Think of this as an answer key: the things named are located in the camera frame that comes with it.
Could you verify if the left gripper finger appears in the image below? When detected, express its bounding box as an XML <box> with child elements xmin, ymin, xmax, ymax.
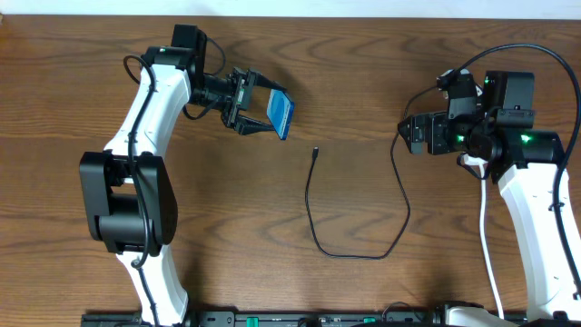
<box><xmin>247</xmin><ymin>68</ymin><xmax>287</xmax><ymax>92</ymax></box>
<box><xmin>234</xmin><ymin>115</ymin><xmax>274</xmax><ymax>135</ymax></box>

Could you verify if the blue Galaxy smartphone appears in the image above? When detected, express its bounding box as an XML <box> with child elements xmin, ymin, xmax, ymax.
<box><xmin>267</xmin><ymin>89</ymin><xmax>295</xmax><ymax>141</ymax></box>

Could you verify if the black USB charging cable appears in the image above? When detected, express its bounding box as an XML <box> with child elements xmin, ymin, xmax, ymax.
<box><xmin>304</xmin><ymin>84</ymin><xmax>455</xmax><ymax>261</ymax></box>

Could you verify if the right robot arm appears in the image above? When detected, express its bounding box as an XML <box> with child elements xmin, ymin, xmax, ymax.
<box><xmin>398</xmin><ymin>70</ymin><xmax>580</xmax><ymax>325</ymax></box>

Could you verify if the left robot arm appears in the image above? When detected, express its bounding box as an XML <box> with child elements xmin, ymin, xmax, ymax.
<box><xmin>79</xmin><ymin>25</ymin><xmax>294</xmax><ymax>326</ymax></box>

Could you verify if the white power strip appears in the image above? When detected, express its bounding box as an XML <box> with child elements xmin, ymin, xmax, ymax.
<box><xmin>441</xmin><ymin>69</ymin><xmax>485</xmax><ymax>170</ymax></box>

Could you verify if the white power strip cord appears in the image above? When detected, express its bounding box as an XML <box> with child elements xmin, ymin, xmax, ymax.
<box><xmin>460</xmin><ymin>153</ymin><xmax>506</xmax><ymax>320</ymax></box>

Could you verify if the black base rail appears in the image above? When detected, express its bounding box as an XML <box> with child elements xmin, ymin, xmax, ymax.
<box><xmin>80</xmin><ymin>310</ymin><xmax>529</xmax><ymax>327</ymax></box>

